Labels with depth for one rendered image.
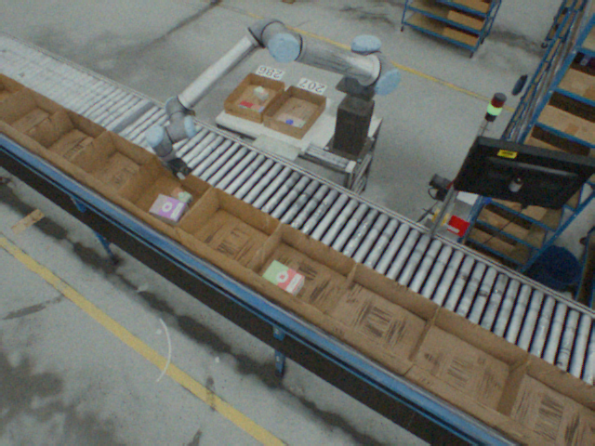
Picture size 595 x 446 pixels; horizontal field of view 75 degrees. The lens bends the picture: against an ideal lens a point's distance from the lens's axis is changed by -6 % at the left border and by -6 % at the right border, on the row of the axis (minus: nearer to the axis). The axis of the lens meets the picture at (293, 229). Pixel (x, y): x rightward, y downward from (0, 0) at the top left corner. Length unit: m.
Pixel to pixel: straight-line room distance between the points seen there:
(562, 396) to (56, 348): 2.84
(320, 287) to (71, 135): 1.81
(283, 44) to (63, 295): 2.31
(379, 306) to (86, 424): 1.86
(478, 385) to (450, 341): 0.21
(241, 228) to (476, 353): 1.24
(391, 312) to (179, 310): 1.53
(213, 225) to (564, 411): 1.77
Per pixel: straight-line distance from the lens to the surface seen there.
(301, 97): 3.02
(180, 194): 2.19
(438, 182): 2.16
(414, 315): 1.93
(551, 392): 2.07
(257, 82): 3.16
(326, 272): 1.95
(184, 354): 2.78
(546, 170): 1.84
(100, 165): 2.58
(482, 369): 1.95
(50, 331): 3.16
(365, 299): 1.91
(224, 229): 2.09
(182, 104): 1.98
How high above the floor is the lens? 2.58
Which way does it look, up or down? 54 degrees down
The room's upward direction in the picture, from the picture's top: 3 degrees clockwise
